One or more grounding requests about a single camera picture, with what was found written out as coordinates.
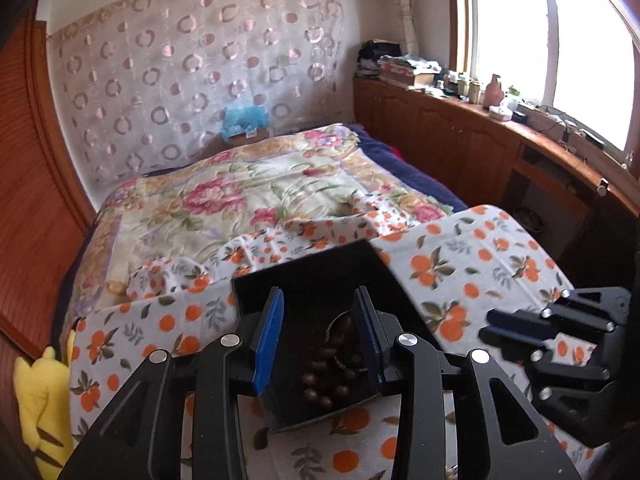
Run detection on dark wooden bead bracelet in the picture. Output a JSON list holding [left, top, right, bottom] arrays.
[[299, 309, 374, 409]]

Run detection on black jewelry box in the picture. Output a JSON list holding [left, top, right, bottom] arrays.
[[232, 240, 436, 431]]

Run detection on orange print white cloth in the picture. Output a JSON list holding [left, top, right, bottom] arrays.
[[70, 206, 573, 479]]

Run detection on wooden cabinet counter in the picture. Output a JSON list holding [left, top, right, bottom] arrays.
[[352, 79, 639, 284]]

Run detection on floral quilt bedspread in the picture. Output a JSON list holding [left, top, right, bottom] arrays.
[[63, 124, 454, 324]]

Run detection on dark blue blanket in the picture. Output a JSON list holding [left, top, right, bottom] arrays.
[[346, 124, 468, 212]]

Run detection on blue bag on box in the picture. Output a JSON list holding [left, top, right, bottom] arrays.
[[220, 105, 271, 144]]

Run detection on yellow Pikachu plush toy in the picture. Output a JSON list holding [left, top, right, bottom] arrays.
[[12, 330, 76, 479]]

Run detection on pink bottle on counter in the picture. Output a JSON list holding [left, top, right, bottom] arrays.
[[483, 74, 504, 108]]

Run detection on pile of folded clothes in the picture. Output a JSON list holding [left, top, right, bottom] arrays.
[[355, 40, 442, 88]]

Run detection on sheer circle pattern curtain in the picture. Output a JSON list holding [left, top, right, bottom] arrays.
[[48, 0, 343, 190]]

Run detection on window with wooden frame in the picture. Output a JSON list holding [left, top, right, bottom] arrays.
[[449, 0, 639, 160]]

